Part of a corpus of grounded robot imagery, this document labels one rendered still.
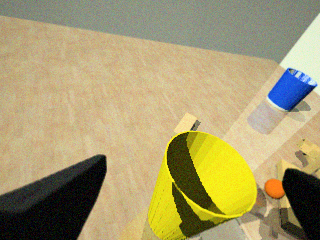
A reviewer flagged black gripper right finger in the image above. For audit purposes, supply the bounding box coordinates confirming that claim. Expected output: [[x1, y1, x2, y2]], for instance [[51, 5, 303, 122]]
[[282, 168, 320, 240]]

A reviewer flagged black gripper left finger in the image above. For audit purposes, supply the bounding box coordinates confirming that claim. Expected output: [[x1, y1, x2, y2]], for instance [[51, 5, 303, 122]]
[[0, 154, 107, 240]]

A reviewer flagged blue mug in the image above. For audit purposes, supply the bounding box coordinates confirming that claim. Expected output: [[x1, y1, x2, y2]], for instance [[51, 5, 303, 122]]
[[266, 68, 317, 112]]

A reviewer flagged yellow cup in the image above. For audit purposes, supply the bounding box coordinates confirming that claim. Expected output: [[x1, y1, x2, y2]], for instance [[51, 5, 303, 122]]
[[148, 131, 256, 240]]

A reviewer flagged orange ball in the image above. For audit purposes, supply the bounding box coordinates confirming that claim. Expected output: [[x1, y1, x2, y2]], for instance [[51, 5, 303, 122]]
[[265, 179, 285, 199]]

